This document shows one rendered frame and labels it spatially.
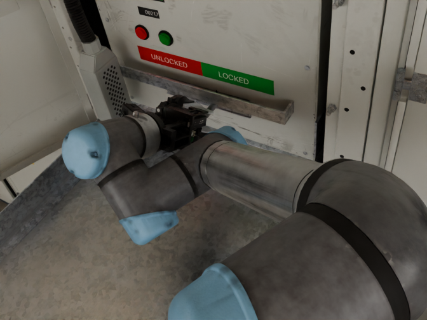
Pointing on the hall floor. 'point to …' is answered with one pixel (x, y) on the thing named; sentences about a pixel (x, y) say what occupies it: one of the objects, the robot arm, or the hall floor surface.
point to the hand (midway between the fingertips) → (197, 112)
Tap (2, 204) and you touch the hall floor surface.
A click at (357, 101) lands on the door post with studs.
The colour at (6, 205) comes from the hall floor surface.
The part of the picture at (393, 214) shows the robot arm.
